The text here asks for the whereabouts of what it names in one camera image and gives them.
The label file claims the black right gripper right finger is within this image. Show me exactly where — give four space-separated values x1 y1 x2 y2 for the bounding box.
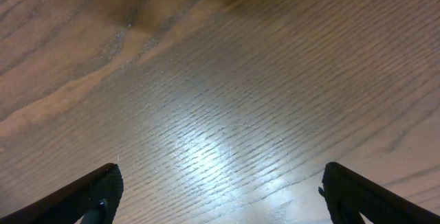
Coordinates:
318 162 439 224

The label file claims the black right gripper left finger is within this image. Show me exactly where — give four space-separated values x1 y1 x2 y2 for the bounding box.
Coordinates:
1 163 124 224

